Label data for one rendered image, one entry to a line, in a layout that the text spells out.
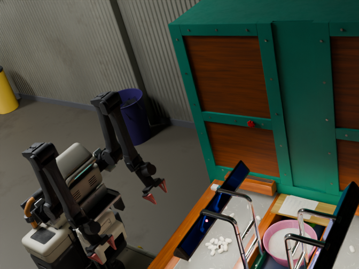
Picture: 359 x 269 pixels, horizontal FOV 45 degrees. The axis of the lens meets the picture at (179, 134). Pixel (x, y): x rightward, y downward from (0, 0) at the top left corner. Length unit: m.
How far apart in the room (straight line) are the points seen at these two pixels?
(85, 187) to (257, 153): 0.96
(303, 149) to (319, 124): 0.19
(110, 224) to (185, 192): 1.41
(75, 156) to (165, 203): 1.73
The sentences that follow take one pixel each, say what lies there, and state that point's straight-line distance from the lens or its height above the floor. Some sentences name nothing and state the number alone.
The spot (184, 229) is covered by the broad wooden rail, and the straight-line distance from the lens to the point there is 2.49.
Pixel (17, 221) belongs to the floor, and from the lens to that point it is 4.47.
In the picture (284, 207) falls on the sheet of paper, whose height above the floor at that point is 0.78.
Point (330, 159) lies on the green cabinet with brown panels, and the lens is 2.27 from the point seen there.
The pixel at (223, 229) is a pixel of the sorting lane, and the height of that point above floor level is 0.74.
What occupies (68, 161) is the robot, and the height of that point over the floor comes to 1.36.
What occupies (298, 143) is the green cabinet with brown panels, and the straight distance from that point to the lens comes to 2.29.
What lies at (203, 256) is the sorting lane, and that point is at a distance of 2.36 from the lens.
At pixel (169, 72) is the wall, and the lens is 4.48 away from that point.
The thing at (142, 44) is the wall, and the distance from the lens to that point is 4.52.
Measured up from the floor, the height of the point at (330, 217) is 1.12.
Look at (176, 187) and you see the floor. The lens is 3.99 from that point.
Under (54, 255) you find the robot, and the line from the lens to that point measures 2.76.
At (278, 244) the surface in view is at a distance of 2.36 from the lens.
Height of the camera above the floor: 2.50
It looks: 32 degrees down
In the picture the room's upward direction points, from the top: 17 degrees counter-clockwise
